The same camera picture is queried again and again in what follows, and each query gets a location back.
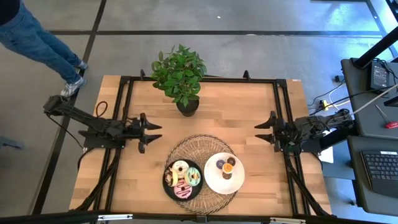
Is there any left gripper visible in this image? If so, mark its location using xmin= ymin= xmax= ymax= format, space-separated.
xmin=126 ymin=112 xmax=163 ymax=154

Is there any black overhead pole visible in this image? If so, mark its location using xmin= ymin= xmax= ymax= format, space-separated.
xmin=353 ymin=26 xmax=398 ymax=70

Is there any black keyboard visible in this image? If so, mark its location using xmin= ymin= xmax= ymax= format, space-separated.
xmin=360 ymin=150 xmax=398 ymax=199

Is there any person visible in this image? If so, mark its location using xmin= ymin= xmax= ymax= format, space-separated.
xmin=0 ymin=0 xmax=88 ymax=98

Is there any red-handled screwdriver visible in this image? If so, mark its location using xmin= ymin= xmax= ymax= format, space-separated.
xmin=374 ymin=104 xmax=398 ymax=129

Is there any white cable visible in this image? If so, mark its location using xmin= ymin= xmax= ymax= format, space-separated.
xmin=351 ymin=83 xmax=398 ymax=116

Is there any black beam with silver brackets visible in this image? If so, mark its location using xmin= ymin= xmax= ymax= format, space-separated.
xmin=0 ymin=210 xmax=398 ymax=224

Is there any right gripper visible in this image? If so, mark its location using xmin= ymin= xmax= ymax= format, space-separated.
xmin=254 ymin=110 xmax=295 ymax=153

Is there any white round plate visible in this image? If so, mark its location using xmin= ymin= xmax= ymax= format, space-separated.
xmin=203 ymin=152 xmax=246 ymax=195

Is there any white donut with blue drizzle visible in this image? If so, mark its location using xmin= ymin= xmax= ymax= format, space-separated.
xmin=171 ymin=160 xmax=190 ymax=177

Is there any black metal table frame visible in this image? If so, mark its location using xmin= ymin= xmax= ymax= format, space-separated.
xmin=70 ymin=70 xmax=333 ymax=218

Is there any pink frosted donut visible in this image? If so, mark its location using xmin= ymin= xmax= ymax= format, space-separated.
xmin=173 ymin=179 xmax=193 ymax=200

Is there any teal frosted donut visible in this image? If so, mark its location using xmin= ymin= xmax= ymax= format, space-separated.
xmin=184 ymin=167 xmax=201 ymax=187

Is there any green plant in black pot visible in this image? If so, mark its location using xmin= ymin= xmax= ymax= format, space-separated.
xmin=151 ymin=44 xmax=208 ymax=118

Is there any white paper sheet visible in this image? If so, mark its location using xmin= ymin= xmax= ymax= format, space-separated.
xmin=317 ymin=146 xmax=335 ymax=164

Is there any white frosted cookie crumb donut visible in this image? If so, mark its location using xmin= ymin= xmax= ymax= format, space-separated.
xmin=164 ymin=167 xmax=179 ymax=187

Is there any grey desk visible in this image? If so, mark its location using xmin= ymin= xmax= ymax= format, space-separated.
xmin=341 ymin=57 xmax=398 ymax=139
xmin=346 ymin=135 xmax=398 ymax=215

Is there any black round plate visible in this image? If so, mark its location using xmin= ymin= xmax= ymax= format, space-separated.
xmin=162 ymin=158 xmax=204 ymax=202

